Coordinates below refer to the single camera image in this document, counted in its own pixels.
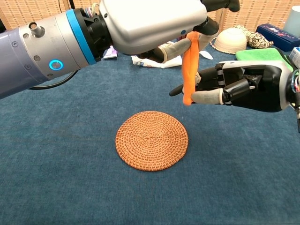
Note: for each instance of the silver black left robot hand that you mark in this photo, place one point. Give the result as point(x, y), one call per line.
point(152, 23)

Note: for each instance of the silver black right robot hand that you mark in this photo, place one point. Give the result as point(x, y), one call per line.
point(257, 86)

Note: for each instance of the orange carrot piece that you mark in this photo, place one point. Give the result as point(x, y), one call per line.
point(189, 70)

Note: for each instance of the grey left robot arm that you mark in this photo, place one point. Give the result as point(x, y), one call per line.
point(35, 58)

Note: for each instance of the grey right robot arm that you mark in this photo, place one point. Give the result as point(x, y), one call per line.
point(295, 93)

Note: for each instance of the green folded microfiber cloth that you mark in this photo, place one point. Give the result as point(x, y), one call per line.
point(257, 54)

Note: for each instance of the white food bag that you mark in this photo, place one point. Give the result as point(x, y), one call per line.
point(143, 62)

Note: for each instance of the white blue milk carton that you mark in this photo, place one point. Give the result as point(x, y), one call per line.
point(295, 55)

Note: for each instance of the purple white toothpaste tube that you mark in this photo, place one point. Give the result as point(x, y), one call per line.
point(110, 54)

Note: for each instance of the beige upturned bowl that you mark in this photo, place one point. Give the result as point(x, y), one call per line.
point(230, 39)

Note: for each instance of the navy blue long box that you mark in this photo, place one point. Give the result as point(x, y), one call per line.
point(276, 35)

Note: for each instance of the white plastic spoon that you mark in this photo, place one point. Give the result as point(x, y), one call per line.
point(207, 55)

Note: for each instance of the black stand pole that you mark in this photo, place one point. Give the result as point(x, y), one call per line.
point(71, 3)

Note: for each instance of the round woven rattan coaster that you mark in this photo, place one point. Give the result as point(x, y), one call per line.
point(152, 140)

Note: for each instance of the bamboo folding screen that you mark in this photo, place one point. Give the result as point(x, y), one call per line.
point(23, 11)

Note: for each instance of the blue tablecloth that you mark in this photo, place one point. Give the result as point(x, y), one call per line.
point(70, 152)

